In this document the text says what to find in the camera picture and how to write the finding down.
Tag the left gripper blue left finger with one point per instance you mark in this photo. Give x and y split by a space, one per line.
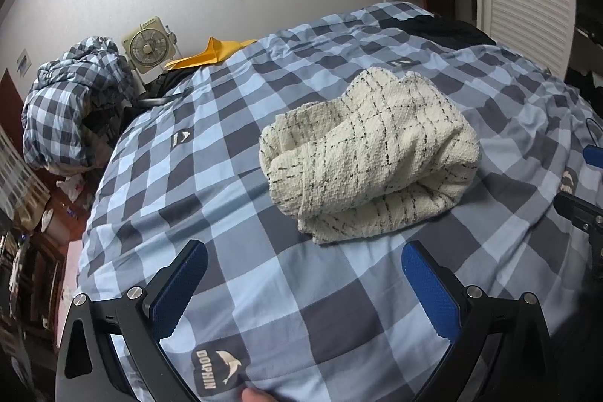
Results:
88 368

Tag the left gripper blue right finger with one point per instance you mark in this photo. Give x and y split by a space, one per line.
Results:
499 348

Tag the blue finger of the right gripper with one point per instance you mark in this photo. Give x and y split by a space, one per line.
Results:
593 155

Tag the cream plaid knit garment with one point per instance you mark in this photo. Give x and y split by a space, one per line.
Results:
390 152

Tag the black clothing on bed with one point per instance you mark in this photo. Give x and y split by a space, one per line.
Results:
454 34

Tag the person's left hand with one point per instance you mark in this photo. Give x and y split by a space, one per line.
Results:
255 395

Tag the blue checkered bed cover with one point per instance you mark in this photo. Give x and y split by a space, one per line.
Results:
339 323

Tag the crumpled blue checkered quilt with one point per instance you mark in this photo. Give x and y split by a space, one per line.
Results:
91 76

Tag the beige box fan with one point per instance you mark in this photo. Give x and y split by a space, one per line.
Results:
149 45

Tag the yellow cloth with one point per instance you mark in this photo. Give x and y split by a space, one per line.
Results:
215 52

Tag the white wall switch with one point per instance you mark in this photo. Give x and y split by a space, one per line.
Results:
23 63

